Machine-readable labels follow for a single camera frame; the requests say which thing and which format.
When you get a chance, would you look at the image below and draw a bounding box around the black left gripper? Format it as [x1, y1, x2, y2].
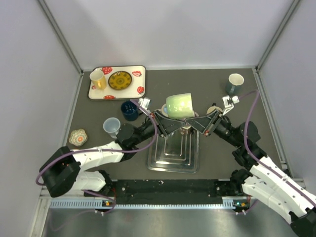
[133, 110, 185, 145]

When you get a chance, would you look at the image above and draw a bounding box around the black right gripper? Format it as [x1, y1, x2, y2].
[185, 109, 242, 148]

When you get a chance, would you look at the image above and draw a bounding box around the blue butterfly mug orange inside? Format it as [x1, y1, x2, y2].
[161, 104, 168, 117]

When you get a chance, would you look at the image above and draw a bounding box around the light green mug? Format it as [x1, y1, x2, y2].
[166, 93, 194, 119]

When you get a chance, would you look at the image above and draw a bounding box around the grey-blue mug white inside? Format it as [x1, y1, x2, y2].
[225, 73, 244, 95]

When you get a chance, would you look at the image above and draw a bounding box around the lilac ceramic mug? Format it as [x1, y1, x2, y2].
[183, 112, 199, 129]

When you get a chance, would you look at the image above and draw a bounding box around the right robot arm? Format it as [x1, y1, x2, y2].
[185, 111, 316, 237]

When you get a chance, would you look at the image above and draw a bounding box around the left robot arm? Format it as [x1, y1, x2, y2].
[36, 111, 185, 198]

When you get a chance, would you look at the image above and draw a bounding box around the cream mug black rim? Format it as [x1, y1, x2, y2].
[206, 103, 223, 115]

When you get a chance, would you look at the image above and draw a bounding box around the dark blue enamel mug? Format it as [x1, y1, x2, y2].
[120, 101, 143, 121]

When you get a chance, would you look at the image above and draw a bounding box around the yellow mug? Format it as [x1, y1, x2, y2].
[89, 69, 107, 90]

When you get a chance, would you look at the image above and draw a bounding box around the silver metal tray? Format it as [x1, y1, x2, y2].
[147, 125, 199, 173]

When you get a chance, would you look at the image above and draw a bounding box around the strawberry pattern white tray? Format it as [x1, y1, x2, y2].
[88, 65, 146, 100]

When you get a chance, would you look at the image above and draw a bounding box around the clear plastic measuring cup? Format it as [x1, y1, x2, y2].
[103, 117, 121, 139]

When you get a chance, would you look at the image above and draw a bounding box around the yellow patterned small plate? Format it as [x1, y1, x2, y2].
[108, 71, 132, 90]

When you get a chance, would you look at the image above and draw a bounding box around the floral patterned small bowl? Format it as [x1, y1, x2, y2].
[68, 128, 88, 147]

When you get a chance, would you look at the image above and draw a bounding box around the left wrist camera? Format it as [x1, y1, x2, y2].
[138, 97, 151, 110]

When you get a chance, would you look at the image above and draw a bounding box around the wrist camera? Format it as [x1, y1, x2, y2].
[222, 95, 239, 116]
[138, 97, 151, 110]

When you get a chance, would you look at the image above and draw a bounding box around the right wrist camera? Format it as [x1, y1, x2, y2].
[222, 95, 239, 116]

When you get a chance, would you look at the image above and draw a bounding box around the grey slotted cable duct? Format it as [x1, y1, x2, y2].
[49, 197, 249, 210]

